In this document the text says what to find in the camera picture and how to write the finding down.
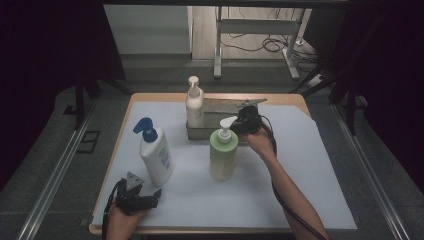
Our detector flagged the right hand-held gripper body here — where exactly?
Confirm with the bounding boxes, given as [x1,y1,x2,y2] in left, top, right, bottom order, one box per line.
[237,97,268,136]

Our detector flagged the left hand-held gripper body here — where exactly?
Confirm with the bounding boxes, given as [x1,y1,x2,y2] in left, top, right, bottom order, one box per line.
[115,171,149,215]

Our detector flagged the metal mesh basket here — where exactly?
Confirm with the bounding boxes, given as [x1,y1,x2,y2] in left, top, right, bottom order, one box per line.
[185,97,261,144]

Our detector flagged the green bottle with white pump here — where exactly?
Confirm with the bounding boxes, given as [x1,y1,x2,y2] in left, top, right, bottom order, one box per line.
[209,115,240,182]

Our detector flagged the white bottle with blue pump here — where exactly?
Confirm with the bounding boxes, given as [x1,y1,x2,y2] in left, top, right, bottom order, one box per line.
[132,117,175,188]

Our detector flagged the cream pump bottle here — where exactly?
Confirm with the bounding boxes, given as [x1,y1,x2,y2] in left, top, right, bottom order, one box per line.
[185,75,205,129]

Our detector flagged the person's left hand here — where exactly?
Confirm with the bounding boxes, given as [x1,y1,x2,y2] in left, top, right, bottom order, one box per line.
[106,204,148,240]

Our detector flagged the person's right hand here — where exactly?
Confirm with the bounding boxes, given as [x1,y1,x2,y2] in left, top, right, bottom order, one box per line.
[245,127,278,163]

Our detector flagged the white power strip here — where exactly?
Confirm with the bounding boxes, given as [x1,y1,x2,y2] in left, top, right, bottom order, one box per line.
[306,73,326,88]

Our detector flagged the black metal stand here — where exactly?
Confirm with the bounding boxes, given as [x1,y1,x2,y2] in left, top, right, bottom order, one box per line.
[289,66,368,136]
[63,66,133,131]

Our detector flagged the white cabinet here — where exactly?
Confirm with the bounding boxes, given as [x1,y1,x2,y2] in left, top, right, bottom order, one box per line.
[103,4,194,56]

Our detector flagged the dark curtain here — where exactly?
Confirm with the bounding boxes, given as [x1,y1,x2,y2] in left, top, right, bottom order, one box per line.
[0,0,127,191]
[303,0,424,194]

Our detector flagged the left hand-held gripper cable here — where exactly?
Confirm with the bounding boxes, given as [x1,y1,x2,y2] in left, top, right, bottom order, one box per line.
[101,179,128,240]

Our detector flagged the hand-held gripper cable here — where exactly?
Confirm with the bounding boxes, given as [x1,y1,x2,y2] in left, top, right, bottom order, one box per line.
[259,114,329,240]
[101,179,128,240]

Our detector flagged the right hand-held gripper cable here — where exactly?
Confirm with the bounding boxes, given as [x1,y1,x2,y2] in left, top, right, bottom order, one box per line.
[259,114,329,240]

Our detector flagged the aluminium rail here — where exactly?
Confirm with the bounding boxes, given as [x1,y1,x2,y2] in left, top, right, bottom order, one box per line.
[331,103,411,240]
[16,99,98,240]

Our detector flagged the black floor cables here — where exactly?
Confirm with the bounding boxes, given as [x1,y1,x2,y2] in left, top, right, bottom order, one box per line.
[219,6,321,73]

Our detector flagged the white desk frame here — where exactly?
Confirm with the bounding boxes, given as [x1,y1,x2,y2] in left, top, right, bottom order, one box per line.
[213,6,306,81]

